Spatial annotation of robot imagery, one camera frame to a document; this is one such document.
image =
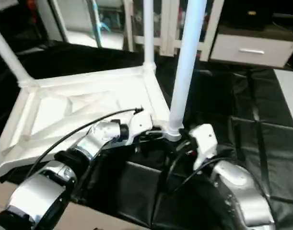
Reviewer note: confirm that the white plastic table leg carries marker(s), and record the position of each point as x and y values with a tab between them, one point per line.
9	55
187	62
148	33

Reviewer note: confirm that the white plastic table top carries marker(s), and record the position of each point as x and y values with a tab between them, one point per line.
64	96

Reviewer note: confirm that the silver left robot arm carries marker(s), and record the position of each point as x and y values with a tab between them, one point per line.
100	132

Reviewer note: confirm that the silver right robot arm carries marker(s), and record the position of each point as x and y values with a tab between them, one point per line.
242	187

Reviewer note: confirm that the black table mat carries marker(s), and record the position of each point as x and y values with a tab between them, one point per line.
242	110

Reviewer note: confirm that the white glass door cabinet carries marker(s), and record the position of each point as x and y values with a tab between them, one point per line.
165	45

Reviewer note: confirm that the white flat board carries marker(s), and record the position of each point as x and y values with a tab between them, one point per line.
290	91

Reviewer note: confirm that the white drawer unit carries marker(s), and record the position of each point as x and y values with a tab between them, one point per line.
251	50

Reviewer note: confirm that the blue plastic stool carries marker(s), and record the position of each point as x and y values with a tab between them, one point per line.
105	26

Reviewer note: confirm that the black speaker box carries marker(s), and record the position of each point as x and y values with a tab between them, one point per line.
251	14

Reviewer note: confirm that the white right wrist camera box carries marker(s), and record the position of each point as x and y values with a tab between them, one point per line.
204	139

